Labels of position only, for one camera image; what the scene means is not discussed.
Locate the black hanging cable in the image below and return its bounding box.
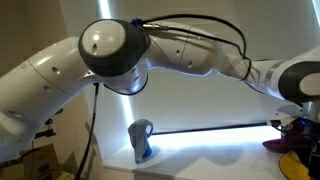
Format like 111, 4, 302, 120
73, 82, 101, 180

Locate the small brown cardboard box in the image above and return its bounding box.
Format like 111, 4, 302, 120
18, 143, 63, 180

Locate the grey cap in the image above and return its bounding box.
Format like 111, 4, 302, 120
127, 118, 155, 165

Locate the yellow object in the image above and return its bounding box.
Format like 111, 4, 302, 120
278, 150, 314, 180

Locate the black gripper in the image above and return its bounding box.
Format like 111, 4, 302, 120
292, 117, 320, 180

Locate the white roller blind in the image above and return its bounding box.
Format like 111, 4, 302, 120
59, 0, 320, 136

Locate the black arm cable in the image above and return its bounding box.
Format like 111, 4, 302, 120
130, 13, 253, 82

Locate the black blind bottom bar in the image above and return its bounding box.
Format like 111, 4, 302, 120
151, 121, 270, 136

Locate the black tripod stand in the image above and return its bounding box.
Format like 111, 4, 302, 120
32, 107, 64, 140

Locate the maroon cap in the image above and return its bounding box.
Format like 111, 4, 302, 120
262, 128, 313, 154

